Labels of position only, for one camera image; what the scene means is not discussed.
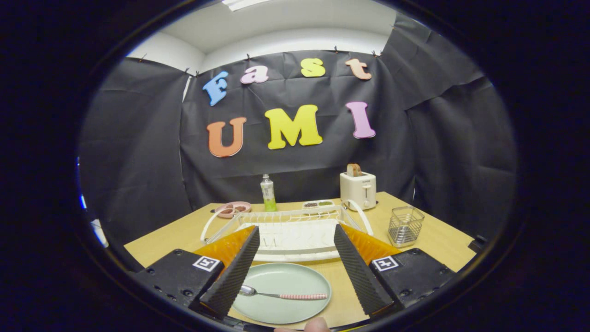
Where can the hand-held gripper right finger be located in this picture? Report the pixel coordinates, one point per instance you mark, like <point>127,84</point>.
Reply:
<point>357,272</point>

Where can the pale green plate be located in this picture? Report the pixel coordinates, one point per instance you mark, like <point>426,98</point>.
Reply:
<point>286,281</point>

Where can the black backdrop cloth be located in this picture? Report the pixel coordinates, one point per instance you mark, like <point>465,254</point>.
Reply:
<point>438,161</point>

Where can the ceiling light panel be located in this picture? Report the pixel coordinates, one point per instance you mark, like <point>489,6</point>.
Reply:
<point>244,3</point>

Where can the white toaster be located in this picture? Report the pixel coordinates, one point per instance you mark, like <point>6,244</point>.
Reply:
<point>357,189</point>

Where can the clear bottle with green liquid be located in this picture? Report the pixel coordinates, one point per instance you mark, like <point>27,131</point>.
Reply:
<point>268,193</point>

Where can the brown food patty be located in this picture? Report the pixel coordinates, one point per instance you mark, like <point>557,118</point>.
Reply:
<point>227,210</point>
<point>240,208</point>

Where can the white divided tray of beans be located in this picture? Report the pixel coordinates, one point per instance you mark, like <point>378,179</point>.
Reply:
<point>318,204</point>

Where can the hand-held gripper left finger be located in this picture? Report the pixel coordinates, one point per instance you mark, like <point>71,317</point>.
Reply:
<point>235,272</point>

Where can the white drain tray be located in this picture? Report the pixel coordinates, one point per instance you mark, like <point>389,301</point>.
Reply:
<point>295,251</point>

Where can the brown bread slice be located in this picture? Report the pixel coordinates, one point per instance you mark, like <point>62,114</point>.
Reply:
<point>354,169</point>

